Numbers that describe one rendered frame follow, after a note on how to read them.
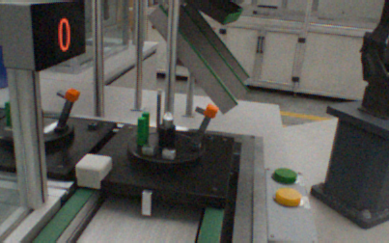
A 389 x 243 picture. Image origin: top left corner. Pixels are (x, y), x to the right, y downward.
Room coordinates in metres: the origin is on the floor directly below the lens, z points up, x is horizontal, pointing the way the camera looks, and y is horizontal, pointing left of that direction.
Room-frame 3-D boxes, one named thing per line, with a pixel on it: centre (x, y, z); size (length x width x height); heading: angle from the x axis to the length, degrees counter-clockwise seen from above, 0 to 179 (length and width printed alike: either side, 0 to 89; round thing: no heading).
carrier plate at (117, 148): (0.63, 0.05, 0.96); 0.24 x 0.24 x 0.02; 83
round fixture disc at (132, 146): (0.63, 0.05, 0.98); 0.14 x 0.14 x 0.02
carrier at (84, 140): (0.66, 0.31, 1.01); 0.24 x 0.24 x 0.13; 83
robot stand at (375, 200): (0.69, -0.35, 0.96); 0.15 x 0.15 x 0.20; 31
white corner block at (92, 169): (0.54, 0.16, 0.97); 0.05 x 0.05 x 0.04; 83
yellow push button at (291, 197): (0.52, -0.15, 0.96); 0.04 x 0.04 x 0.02
